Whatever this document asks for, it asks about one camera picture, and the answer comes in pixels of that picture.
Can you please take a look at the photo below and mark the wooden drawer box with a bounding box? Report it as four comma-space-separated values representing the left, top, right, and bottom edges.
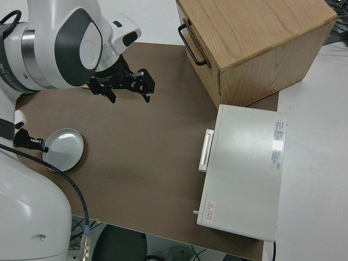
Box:
176, 0, 338, 108

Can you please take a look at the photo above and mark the looped black cable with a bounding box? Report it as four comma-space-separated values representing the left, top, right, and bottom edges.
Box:
0, 10, 22, 36

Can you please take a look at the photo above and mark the gray round plate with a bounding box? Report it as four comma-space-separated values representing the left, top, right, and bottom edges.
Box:
42, 128, 85, 172

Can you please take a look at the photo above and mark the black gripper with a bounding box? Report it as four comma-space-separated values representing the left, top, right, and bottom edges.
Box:
89, 54, 156, 104
13, 129, 49, 152

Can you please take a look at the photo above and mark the white toaster oven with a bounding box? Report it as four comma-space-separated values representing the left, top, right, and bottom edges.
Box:
192, 104, 289, 243

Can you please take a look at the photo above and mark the thick black cable with connector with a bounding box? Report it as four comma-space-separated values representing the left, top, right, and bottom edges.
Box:
0, 143, 91, 259

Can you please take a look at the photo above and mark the brown table mat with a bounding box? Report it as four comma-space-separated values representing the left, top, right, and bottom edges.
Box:
15, 42, 279, 261

